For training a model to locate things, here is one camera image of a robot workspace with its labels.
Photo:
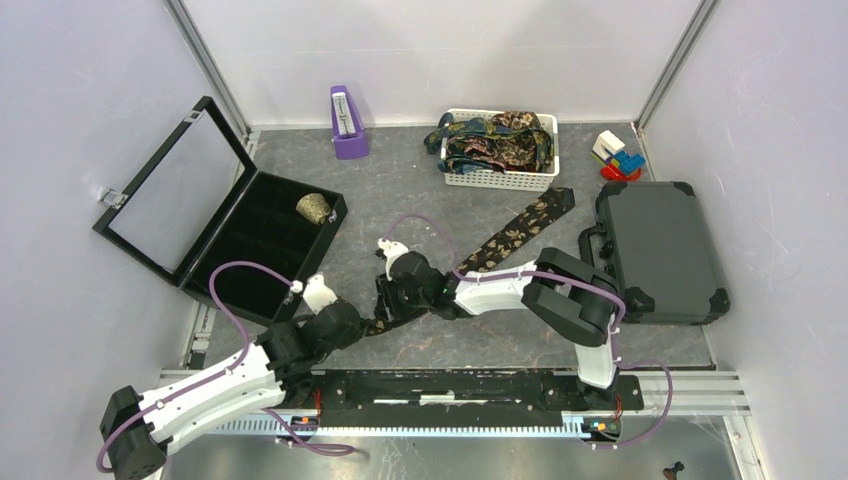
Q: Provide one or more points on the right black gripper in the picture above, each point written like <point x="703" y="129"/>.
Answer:
<point x="386" y="305"/>

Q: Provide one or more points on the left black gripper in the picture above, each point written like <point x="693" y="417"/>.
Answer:
<point x="352" y="336"/>

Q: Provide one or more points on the black gold floral tie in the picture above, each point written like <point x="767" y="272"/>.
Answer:
<point x="543" y="211"/>

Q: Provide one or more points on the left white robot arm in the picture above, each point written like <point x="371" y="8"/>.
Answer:
<point x="140" y="430"/>

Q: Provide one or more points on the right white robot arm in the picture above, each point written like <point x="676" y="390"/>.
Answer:
<point x="573" y="298"/>

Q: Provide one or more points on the pile of patterned ties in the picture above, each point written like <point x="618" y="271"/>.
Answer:
<point x="511" y="141"/>

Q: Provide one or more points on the rolled gold tie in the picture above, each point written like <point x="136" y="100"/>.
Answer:
<point x="315" y="208"/>

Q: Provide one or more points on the white perforated basket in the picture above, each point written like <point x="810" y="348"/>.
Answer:
<point x="510" y="180"/>

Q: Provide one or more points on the purple metronome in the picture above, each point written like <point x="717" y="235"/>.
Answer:
<point x="349" y="138"/>

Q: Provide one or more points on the black display box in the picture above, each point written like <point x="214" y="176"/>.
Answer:
<point x="200" y="214"/>

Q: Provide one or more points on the colourful toy blocks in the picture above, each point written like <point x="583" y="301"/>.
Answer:
<point x="616" y="163"/>

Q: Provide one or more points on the dark grey hard case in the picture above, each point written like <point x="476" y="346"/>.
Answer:
<point x="653" y="239"/>

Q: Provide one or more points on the small black knob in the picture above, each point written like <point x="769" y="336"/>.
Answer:
<point x="672" y="473"/>

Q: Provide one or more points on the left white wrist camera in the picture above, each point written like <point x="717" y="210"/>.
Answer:
<point x="314" y="292"/>

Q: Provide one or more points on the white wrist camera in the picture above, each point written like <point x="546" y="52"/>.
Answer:
<point x="390" y="251"/>
<point x="314" y="292"/>

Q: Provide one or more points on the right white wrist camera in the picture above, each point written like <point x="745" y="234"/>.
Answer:
<point x="390" y="251"/>

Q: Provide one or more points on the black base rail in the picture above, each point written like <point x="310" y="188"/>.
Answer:
<point x="463" y="399"/>

